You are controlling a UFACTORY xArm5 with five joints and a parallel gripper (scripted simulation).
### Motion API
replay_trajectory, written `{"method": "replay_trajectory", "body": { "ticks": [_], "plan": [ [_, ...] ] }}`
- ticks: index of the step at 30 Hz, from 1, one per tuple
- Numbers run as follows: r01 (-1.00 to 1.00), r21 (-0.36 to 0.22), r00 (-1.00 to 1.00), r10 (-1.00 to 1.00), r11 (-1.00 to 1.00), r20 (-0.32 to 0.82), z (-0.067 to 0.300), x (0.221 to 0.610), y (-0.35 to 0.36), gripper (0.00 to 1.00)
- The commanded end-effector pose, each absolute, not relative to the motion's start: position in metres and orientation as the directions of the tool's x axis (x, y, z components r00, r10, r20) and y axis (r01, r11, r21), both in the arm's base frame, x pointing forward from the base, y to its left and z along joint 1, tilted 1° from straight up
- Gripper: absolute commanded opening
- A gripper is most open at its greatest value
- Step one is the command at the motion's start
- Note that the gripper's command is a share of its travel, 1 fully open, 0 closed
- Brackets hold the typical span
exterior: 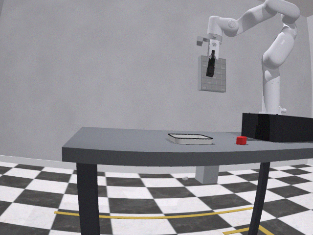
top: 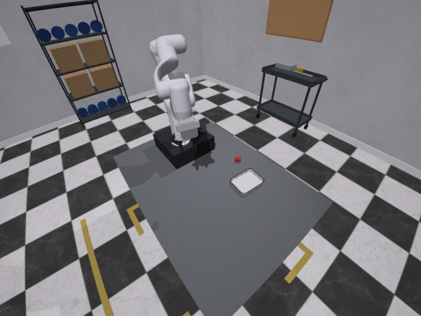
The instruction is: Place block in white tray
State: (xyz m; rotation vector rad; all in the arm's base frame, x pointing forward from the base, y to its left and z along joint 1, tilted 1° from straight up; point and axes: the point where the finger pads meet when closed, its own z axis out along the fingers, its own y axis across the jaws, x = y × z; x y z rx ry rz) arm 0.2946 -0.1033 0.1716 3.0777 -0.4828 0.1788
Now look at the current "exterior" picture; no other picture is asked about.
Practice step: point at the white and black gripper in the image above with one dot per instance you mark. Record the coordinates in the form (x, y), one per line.
(213, 51)

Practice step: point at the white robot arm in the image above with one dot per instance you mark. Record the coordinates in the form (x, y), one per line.
(274, 56)

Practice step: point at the red block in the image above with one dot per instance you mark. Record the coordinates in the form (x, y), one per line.
(241, 140)

